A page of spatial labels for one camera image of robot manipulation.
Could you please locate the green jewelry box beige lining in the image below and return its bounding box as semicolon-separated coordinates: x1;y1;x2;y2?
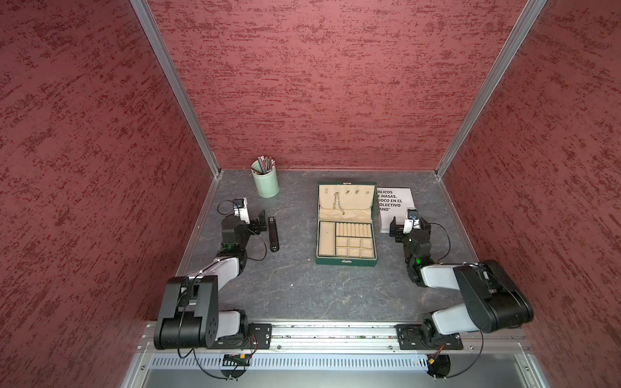
315;181;378;268

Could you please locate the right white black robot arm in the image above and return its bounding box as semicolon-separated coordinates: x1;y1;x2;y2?
389;214;535;341

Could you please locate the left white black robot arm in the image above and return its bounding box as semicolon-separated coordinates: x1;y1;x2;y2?
154;211;267;350

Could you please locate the white printed paper sheet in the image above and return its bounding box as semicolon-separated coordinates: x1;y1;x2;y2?
378;188;416;234

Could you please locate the mint green pencil cup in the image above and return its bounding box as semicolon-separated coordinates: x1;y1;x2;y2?
251;161;280;198

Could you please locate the coloured pencils bundle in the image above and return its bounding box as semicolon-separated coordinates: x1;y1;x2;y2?
254;156;275;175

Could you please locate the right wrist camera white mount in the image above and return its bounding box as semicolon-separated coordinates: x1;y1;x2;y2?
403;208;420;234

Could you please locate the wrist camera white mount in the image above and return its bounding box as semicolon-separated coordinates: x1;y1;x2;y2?
403;208;420;234
232;197;251;225

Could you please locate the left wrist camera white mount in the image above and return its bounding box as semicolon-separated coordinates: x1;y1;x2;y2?
232;197;251;225

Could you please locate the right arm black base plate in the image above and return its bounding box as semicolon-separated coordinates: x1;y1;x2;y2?
395;322;463;352

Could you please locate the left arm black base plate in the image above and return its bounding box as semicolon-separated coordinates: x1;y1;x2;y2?
211;323;273;351

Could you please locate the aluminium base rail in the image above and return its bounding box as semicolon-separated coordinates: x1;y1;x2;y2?
137;319;532;354

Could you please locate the right aluminium corner post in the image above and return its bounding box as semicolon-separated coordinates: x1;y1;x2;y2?
435;0;547;180

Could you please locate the aluminium corner post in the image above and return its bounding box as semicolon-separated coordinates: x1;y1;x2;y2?
130;0;221;179
435;0;547;180

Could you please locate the left aluminium corner post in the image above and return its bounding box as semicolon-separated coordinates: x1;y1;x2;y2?
130;0;221;179

